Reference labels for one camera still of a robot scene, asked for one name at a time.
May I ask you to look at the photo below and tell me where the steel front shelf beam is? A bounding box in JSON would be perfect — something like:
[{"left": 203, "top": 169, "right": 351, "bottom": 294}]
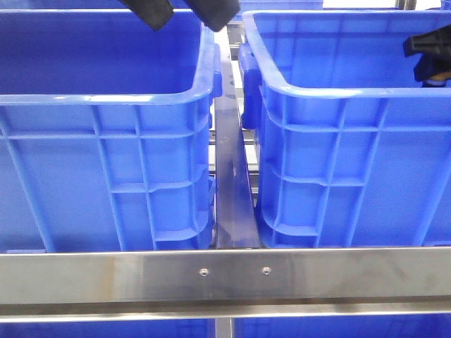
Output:
[{"left": 1, "top": 246, "right": 450, "bottom": 323}]

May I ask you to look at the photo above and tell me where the blue crate left rear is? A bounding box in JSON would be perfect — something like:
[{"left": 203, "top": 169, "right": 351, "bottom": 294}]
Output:
[{"left": 0, "top": 0, "right": 198, "bottom": 11}]

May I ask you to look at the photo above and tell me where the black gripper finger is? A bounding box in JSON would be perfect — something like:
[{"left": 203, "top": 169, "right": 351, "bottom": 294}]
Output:
[
  {"left": 185, "top": 0, "right": 240, "bottom": 32},
  {"left": 121, "top": 0, "right": 174, "bottom": 31}
]

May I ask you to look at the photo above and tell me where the blue crate lower shelf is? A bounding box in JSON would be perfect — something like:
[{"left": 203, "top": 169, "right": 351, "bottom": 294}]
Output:
[{"left": 1, "top": 314, "right": 450, "bottom": 337}]

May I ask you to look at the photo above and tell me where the distant blue crate tall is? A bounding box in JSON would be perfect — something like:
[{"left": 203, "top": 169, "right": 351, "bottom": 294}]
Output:
[{"left": 225, "top": 0, "right": 324, "bottom": 15}]

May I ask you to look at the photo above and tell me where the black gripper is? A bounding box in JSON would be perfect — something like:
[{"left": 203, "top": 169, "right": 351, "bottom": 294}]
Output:
[{"left": 403, "top": 25, "right": 450, "bottom": 87}]

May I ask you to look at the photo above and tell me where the blue source crate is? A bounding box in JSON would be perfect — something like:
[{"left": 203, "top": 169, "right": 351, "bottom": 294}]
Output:
[{"left": 239, "top": 10, "right": 450, "bottom": 248}]

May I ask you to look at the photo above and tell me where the large blue plastic crate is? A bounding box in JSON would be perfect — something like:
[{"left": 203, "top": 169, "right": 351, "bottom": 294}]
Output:
[{"left": 1, "top": 9, "right": 222, "bottom": 254}]

